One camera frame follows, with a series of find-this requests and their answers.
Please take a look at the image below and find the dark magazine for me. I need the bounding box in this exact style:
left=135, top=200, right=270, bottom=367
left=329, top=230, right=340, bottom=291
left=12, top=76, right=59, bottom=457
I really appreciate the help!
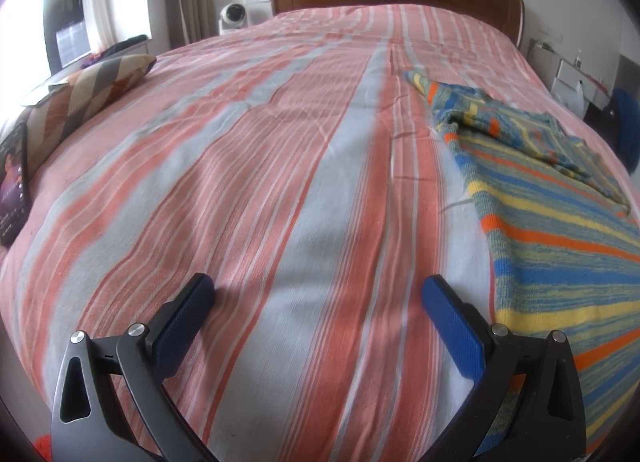
left=0, top=122, right=34, bottom=248

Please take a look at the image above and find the pink striped bed sheet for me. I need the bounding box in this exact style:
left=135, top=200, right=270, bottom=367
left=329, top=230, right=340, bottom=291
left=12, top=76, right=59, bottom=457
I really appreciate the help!
left=0, top=3, right=640, bottom=462

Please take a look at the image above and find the white plastic bag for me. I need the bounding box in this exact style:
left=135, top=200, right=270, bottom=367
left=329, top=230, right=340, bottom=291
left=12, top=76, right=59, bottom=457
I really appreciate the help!
left=554, top=81, right=586, bottom=115

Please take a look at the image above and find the dark cloth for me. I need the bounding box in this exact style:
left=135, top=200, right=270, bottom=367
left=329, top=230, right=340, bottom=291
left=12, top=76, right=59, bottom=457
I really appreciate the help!
left=82, top=37, right=151, bottom=68

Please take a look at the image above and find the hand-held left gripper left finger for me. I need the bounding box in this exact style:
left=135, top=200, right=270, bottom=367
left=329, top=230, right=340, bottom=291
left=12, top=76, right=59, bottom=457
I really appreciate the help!
left=50, top=272, right=220, bottom=462

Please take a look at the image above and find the striped knit sweater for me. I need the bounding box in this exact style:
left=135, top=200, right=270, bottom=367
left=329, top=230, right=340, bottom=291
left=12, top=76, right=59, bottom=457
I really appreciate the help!
left=404, top=70, right=640, bottom=455

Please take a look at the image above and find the window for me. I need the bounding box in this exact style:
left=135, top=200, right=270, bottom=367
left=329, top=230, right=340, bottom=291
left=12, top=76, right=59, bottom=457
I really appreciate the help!
left=0, top=0, right=151, bottom=93

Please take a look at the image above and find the striped brown grey pillow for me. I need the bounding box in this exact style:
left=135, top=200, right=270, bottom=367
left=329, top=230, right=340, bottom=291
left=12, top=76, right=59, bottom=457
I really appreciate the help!
left=20, top=54, right=157, bottom=175

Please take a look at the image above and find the white security camera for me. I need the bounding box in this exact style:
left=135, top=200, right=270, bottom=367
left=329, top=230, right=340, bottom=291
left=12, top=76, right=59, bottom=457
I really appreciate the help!
left=217, top=2, right=249, bottom=35

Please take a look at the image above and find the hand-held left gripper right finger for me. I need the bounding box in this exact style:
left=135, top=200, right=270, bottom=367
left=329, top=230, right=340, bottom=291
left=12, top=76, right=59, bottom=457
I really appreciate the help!
left=419, top=275, right=587, bottom=462

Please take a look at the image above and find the white side table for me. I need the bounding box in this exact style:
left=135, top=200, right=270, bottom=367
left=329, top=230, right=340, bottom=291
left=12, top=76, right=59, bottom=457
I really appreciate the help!
left=527, top=37, right=618, bottom=103

